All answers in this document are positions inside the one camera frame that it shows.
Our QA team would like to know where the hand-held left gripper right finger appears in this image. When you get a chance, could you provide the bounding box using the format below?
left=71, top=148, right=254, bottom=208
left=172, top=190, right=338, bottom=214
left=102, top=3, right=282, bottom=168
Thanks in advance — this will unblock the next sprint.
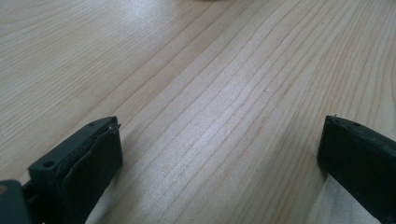
left=317, top=114, right=396, bottom=224

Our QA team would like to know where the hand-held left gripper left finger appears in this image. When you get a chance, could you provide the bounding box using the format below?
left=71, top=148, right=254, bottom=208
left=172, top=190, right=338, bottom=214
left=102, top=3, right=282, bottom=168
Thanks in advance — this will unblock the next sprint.
left=21, top=116, right=124, bottom=224

